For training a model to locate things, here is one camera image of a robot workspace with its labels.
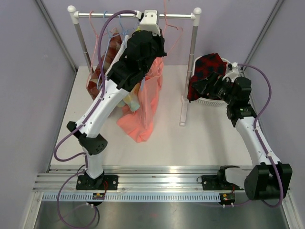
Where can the white metal clothes rack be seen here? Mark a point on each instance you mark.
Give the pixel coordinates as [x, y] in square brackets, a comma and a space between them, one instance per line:
[195, 17]

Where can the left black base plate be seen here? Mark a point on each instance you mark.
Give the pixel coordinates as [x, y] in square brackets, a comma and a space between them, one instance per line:
[103, 182]

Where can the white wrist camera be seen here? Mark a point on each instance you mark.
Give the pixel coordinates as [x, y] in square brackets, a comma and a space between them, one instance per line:
[232, 71]
[148, 21]

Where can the aluminium mounting rail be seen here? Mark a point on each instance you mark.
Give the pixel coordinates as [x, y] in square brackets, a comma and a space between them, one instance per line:
[134, 179]

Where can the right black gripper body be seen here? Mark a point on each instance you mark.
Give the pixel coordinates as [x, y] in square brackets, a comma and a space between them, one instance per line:
[221, 89]

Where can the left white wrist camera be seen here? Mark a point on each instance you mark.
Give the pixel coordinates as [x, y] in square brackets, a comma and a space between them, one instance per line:
[148, 21]

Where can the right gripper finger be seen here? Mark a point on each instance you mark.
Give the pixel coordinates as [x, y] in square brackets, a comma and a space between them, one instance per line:
[201, 84]
[203, 90]

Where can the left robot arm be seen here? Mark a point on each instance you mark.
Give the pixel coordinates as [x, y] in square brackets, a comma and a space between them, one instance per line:
[132, 62]

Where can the white slotted cable duct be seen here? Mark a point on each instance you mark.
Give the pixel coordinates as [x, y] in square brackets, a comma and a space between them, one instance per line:
[132, 197]

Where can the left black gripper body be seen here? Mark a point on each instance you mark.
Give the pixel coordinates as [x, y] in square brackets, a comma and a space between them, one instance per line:
[157, 47]

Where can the red plaid skirt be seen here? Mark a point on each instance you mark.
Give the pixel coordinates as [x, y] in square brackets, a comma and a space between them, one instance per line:
[204, 66]

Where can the white garment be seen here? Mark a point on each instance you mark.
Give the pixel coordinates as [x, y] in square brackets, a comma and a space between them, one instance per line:
[120, 52]

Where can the blue wire hanger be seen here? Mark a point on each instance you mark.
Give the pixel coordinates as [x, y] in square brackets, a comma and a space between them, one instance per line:
[125, 27]
[102, 50]
[142, 84]

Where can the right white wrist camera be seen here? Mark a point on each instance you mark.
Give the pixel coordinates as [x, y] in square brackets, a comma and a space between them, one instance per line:
[232, 71]

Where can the floral pastel garment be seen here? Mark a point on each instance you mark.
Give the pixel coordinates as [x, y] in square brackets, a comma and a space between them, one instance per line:
[131, 100]

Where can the white plastic basket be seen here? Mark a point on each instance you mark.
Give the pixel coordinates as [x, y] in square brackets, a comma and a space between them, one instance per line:
[229, 97]

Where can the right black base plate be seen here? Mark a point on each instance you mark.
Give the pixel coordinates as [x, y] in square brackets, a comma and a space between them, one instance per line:
[213, 182]

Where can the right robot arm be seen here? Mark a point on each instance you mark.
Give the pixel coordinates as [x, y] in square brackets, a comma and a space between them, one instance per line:
[269, 177]

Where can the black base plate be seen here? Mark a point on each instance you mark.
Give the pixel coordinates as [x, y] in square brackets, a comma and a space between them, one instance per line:
[103, 182]
[213, 182]

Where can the salmon pink skirt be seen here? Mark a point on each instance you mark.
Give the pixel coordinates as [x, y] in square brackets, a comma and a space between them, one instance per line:
[139, 125]

